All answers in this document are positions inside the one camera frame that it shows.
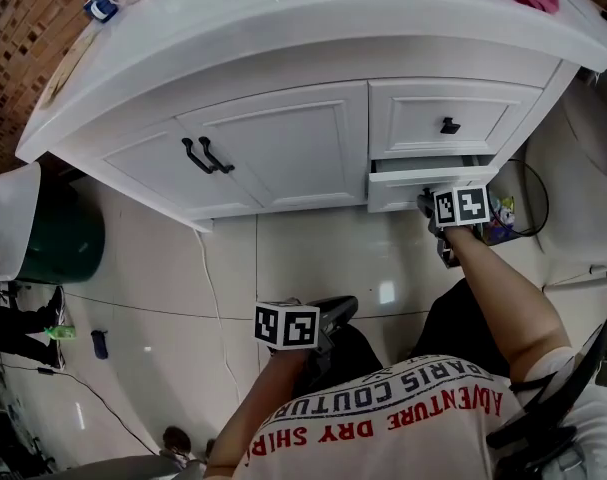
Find dark blue pouch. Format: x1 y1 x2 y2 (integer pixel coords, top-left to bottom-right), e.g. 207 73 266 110
90 328 110 360

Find green floor item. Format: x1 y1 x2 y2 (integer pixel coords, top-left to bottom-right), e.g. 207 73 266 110
43 323 78 340

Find person's white printed t-shirt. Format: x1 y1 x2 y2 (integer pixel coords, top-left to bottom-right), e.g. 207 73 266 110
230 352 607 480

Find blue mug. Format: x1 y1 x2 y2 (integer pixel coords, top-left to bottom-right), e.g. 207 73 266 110
82 0 122 23

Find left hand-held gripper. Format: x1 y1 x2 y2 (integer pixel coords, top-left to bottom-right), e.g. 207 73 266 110
254 295 360 387

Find heap of colourful wrappers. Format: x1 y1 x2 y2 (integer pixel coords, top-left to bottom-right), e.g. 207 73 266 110
488 195 518 243

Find dark green barrel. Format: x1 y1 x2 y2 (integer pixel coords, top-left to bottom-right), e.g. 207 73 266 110
15 182 107 284

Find white floor cable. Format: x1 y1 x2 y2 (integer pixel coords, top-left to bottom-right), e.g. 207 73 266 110
192 225 243 402

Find white drawer with black knob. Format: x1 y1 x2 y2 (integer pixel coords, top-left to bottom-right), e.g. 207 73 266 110
366 153 500 214
367 78 544 159

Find person's black trousers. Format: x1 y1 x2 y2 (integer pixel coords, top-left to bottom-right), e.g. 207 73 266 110
302 277 515 402

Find white shell chair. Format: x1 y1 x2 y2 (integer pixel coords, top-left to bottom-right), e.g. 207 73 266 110
0 161 43 283

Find black harness straps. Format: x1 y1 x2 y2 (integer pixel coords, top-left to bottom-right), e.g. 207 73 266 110
485 317 607 480

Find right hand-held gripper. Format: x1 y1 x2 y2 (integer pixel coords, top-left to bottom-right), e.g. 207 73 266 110
415 183 491 270

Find beige beanbag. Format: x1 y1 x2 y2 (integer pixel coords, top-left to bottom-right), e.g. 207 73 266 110
525 67 607 289

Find white vanity sink cabinet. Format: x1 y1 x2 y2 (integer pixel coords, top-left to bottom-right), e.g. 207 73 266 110
15 0 607 233

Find black mesh waste bin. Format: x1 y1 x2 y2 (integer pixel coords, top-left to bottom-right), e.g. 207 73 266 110
485 157 550 247

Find person's left forearm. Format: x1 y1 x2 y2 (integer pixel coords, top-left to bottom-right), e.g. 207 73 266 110
202 350 314 480

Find white cabinet door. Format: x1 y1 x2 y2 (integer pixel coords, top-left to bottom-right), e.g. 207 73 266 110
90 117 267 219
175 81 370 210

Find person's right forearm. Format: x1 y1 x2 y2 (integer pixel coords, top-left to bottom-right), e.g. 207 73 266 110
445 225 573 384

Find black floor cable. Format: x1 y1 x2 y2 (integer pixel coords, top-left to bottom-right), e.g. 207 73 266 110
35 365 162 457

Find beige wooden comb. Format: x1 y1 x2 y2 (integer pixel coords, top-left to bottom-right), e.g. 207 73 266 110
45 30 97 107

